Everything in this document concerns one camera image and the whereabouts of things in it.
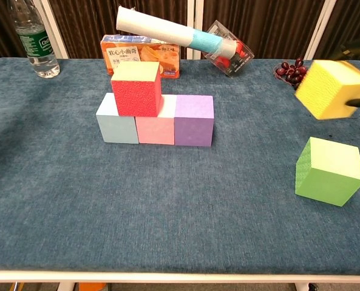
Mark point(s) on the red cube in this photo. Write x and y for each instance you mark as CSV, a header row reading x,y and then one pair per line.
x,y
135,97

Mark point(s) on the clear plastic box red contents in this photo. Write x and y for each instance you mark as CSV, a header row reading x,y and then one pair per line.
x,y
232,65

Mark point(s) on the yellow cube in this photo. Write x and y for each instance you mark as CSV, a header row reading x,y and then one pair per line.
x,y
328,91

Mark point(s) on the purple cube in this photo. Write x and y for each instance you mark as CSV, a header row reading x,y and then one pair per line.
x,y
193,127

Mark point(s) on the pink cube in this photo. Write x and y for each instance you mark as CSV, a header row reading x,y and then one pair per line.
x,y
155,130

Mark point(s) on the light blue cube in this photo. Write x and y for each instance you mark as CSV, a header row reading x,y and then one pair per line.
x,y
117,130

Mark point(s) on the orange biscuit box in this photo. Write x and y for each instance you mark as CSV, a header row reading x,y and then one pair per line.
x,y
167,57

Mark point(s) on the clear plastic water bottle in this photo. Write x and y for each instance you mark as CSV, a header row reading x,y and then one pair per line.
x,y
37,45

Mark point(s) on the white partition post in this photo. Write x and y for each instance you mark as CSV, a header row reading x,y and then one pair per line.
x,y
320,30
53,30
195,15

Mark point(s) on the white paper roll blue band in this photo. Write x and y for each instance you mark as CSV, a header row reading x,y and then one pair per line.
x,y
155,27

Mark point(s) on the blue fabric table cover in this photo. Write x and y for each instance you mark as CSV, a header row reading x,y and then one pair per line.
x,y
179,227

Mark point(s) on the dark red grape bunch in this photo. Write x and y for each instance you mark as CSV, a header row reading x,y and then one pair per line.
x,y
289,72

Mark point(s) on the green cube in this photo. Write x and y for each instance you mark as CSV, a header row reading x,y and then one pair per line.
x,y
325,175

